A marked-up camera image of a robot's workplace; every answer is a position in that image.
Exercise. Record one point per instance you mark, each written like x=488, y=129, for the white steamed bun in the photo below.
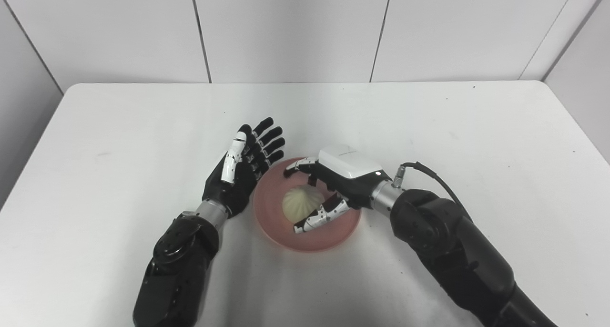
x=300, y=202

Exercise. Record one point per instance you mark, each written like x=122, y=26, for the pink plate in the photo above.
x=271, y=222

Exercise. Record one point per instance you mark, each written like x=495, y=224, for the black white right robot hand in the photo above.
x=348, y=174

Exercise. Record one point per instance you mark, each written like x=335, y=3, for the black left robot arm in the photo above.
x=178, y=265

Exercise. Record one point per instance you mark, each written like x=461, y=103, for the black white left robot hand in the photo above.
x=233, y=184

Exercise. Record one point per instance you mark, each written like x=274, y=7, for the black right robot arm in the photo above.
x=452, y=250

